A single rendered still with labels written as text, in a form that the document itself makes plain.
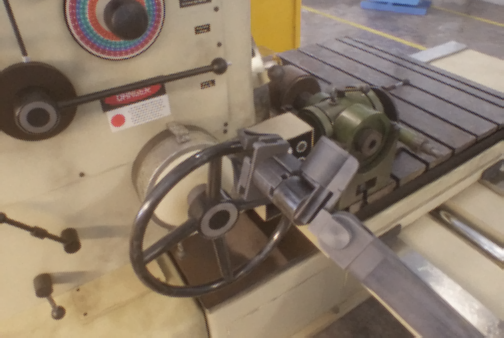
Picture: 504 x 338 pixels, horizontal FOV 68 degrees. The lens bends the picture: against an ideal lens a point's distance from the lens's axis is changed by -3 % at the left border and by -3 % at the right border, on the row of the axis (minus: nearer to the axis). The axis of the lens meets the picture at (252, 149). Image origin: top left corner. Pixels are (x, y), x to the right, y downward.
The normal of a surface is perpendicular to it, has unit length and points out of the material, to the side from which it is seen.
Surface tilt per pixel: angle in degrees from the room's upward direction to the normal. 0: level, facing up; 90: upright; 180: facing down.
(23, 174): 90
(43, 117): 90
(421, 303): 49
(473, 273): 0
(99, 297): 0
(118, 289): 0
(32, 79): 90
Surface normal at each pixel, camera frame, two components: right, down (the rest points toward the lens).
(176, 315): -0.04, -0.82
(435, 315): -0.27, -0.13
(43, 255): 0.53, 0.47
